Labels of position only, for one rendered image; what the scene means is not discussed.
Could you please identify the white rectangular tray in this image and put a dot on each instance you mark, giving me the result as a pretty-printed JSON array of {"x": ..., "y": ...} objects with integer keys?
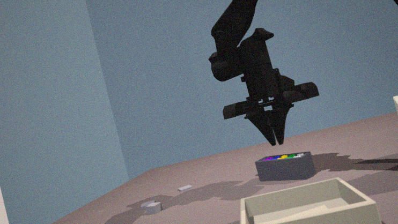
[{"x": 332, "y": 201}]

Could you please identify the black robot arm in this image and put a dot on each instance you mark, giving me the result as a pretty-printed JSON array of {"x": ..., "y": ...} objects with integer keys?
[{"x": 229, "y": 60}]

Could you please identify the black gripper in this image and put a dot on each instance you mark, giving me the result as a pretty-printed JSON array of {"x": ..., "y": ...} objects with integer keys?
[{"x": 261, "y": 84}]

